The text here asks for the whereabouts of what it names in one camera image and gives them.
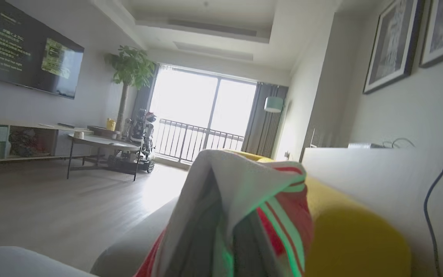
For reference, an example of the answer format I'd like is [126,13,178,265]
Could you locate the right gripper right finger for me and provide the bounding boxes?
[232,220,281,277]

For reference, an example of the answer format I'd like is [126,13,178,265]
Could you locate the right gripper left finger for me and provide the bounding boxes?
[170,173,223,277]

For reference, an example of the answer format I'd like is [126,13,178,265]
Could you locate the red Bulls basketball jersey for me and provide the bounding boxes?
[133,149,315,277]

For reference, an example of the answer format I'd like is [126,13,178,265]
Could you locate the grey sofa seat cushion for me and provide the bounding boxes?
[91,196,180,277]

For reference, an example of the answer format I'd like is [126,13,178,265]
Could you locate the yellow sofa back cushion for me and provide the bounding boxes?
[221,149,276,163]
[258,157,412,277]

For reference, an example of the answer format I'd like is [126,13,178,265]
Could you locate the black balcony railing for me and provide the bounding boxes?
[153,118,245,164]

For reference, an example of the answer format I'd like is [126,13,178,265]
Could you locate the grey curtain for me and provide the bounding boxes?
[241,82,289,157]
[131,63,160,127]

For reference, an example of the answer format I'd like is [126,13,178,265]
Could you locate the wheeled robot in background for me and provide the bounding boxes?
[108,109,157,174]

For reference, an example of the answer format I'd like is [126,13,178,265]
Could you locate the round coffee table black legs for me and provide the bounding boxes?
[66,133,142,181]

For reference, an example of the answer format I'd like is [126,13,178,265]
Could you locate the teal lamp shade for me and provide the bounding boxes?
[264,96,285,113]

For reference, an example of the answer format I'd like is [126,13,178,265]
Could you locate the sliding glass balcony door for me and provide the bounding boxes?
[150,65,258,162]

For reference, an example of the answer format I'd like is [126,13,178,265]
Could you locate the dark tray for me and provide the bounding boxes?
[87,125,121,139]

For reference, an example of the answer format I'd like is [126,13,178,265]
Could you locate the tall green potted plant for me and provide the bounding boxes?
[104,45,157,133]

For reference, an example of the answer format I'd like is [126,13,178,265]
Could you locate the wall-mounted flat TV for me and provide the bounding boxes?
[0,0,85,100]

